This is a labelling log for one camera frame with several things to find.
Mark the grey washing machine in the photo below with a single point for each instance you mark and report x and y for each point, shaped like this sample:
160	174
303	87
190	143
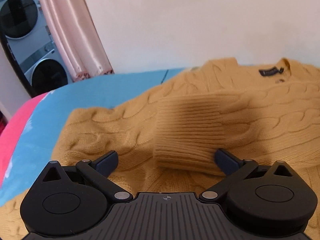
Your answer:
25	29
45	70

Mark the pink satin curtain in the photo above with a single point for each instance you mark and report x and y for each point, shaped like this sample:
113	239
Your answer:
76	38

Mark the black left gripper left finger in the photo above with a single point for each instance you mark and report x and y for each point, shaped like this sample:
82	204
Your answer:
68	200

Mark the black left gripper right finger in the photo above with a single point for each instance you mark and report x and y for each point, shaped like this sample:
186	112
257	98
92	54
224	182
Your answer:
267	201

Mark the upper grey washing machine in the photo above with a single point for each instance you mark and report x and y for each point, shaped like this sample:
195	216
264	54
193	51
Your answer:
25	29

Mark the lower grey washing machine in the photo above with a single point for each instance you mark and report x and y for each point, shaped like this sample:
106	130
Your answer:
45	70

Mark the blue and pink bedsheet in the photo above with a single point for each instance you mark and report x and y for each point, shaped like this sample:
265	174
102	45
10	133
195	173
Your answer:
28	139

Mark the mustard cable-knit sweater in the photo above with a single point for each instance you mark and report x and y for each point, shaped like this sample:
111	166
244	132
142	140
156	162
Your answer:
166	139

